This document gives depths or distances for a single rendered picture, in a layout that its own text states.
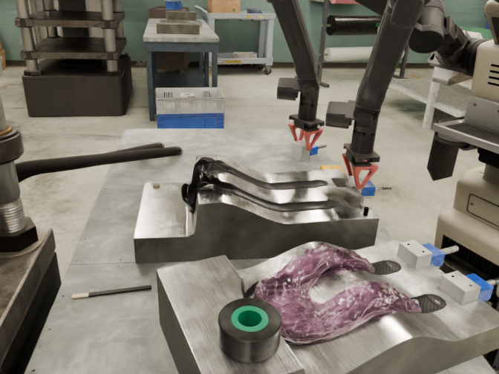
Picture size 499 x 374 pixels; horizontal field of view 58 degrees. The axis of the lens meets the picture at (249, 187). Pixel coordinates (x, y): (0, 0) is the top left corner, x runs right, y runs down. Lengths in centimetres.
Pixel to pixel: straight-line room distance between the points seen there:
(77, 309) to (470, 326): 64
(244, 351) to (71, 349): 32
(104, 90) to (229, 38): 309
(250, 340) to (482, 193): 80
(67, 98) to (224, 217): 403
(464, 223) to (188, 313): 79
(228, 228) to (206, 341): 35
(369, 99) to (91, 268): 68
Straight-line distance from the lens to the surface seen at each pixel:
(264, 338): 56
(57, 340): 81
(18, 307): 97
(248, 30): 739
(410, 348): 69
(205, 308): 65
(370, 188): 123
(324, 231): 95
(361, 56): 676
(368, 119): 108
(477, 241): 121
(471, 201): 124
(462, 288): 83
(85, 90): 478
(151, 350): 76
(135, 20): 728
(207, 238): 91
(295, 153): 146
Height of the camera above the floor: 133
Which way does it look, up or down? 25 degrees down
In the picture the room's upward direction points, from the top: 2 degrees clockwise
